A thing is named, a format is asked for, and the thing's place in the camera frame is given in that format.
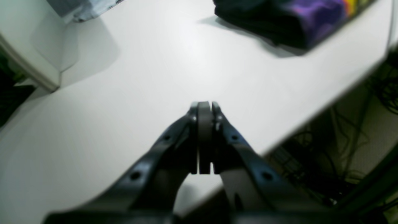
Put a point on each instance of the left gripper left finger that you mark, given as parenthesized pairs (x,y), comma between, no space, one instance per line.
(149,187)

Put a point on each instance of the white partition panel right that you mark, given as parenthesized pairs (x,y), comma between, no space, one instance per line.
(58,42)

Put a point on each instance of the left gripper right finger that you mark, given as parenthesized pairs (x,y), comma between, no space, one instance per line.
(253,188)

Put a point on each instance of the black T-shirt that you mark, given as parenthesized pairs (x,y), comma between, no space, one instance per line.
(300,24)

